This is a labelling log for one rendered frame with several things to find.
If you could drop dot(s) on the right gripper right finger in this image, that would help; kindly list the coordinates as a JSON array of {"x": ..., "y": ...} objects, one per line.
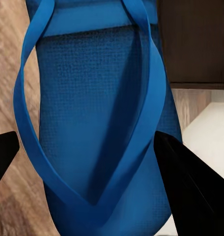
[{"x": 195, "y": 191}]

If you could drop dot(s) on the sandal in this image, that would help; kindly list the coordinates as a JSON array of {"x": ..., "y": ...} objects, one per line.
[{"x": 104, "y": 92}]

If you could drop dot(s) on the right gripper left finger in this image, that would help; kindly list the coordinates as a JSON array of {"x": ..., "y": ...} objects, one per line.
[{"x": 9, "y": 147}]

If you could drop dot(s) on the nightstand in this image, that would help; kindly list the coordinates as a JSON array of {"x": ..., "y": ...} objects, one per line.
[{"x": 192, "y": 38}]

